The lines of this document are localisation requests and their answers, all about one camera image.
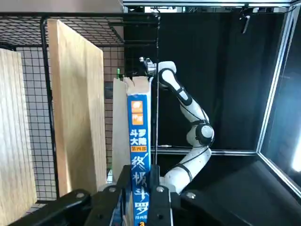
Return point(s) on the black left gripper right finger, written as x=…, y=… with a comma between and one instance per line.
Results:
x=162, y=207

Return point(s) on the aluminium frame profile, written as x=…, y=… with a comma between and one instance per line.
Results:
x=274, y=82

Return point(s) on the silver hanging hook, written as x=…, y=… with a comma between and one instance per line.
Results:
x=244, y=27

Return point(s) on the green marker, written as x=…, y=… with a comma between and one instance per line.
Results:
x=118, y=72

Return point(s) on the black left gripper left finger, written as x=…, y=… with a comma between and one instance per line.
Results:
x=98, y=207

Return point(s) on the blue illustrated book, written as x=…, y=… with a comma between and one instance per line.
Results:
x=138, y=141

